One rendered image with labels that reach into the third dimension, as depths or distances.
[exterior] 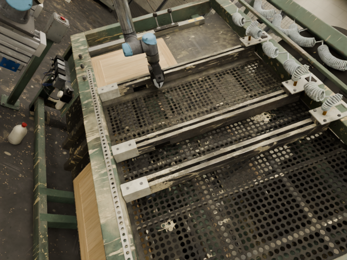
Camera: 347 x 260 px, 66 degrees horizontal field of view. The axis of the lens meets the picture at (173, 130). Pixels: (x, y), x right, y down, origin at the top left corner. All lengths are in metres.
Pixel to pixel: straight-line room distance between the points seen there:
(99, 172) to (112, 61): 0.97
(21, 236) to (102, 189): 0.87
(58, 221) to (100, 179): 0.70
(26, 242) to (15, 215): 0.19
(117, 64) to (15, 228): 1.28
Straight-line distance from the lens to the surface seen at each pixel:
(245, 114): 1.53
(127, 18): 1.62
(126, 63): 2.02
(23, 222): 2.13
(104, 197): 1.32
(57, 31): 2.35
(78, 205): 1.99
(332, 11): 7.53
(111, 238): 1.23
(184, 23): 2.31
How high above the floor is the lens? 1.74
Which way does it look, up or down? 23 degrees down
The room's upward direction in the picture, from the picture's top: 46 degrees clockwise
